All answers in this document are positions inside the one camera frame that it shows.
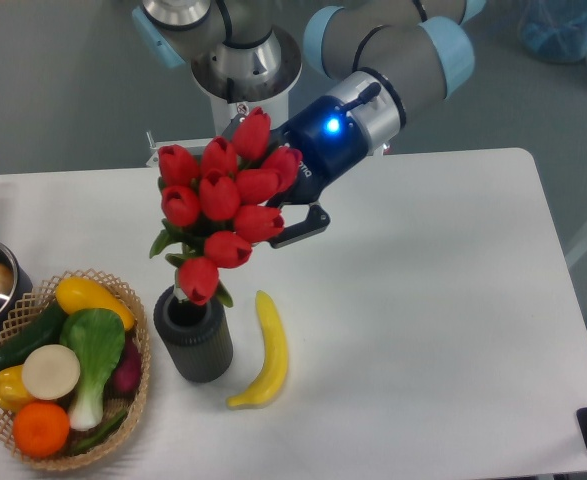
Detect red tulip bouquet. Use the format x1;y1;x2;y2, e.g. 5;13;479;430
150;107;303;306

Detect white round radish slice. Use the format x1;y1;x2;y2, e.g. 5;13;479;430
21;344;80;400

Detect yellow banana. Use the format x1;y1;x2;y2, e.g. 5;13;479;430
226;291;289;410

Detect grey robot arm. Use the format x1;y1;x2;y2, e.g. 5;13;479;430
132;1;483;248

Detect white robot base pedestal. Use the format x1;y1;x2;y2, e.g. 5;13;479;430
191;26;302;136

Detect purple red onion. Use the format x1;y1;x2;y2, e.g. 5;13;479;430
111;337;142;395

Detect dark grey ribbed vase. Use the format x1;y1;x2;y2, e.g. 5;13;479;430
153;287;234;383

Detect green chili pepper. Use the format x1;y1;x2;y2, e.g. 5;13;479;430
68;410;128;456

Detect green cucumber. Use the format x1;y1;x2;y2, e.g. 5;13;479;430
0;302;68;372

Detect orange fruit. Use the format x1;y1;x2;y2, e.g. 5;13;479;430
12;402;70;458

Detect yellow squash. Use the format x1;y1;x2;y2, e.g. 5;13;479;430
55;277;136;331

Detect yellow bell pepper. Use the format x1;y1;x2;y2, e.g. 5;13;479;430
0;365;35;413

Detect blue plastic bag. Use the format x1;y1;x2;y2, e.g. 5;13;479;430
517;1;587;69

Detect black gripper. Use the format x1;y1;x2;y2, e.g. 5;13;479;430
217;94;362;250

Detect green bok choy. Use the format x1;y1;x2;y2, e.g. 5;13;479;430
60;308;125;431

